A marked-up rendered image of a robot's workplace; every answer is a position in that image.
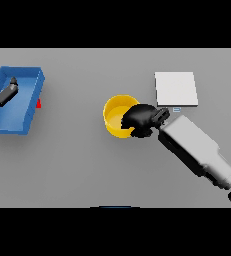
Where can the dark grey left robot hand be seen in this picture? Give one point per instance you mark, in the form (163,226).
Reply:
(6,94)

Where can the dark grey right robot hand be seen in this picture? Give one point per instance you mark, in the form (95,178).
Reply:
(140,116)

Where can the yellow bowl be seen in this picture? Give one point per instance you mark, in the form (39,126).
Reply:
(113,120)

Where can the red beaker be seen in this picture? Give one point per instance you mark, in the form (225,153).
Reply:
(38,104)

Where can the pale square measuring scale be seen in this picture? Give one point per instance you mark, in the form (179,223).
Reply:
(175,88)

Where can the blue tray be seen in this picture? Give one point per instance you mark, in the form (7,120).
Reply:
(23,100)

